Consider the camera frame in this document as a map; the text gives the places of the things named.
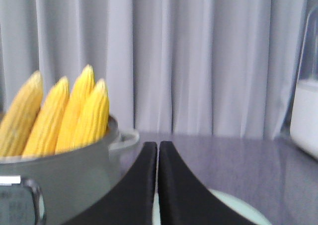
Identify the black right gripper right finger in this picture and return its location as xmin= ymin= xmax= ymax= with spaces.
xmin=158 ymin=141 xmax=253 ymax=225

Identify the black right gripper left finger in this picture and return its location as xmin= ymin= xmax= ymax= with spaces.
xmin=65 ymin=142 xmax=158 ymax=225

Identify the yellow corn cob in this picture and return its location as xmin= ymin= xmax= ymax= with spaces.
xmin=0 ymin=71 xmax=43 ymax=157
xmin=55 ymin=65 xmax=95 ymax=154
xmin=22 ymin=76 xmax=70 ymax=157
xmin=72 ymin=78 xmax=109 ymax=149

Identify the light green plate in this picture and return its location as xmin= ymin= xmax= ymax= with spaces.
xmin=152 ymin=189 xmax=271 ymax=225

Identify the green electric cooking pot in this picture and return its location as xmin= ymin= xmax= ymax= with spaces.
xmin=0 ymin=117 xmax=140 ymax=225

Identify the white appliance at right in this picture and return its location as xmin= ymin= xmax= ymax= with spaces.
xmin=285 ymin=5 xmax=318 ymax=159

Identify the grey white curtain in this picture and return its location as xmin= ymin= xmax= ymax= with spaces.
xmin=0 ymin=0 xmax=318 ymax=139

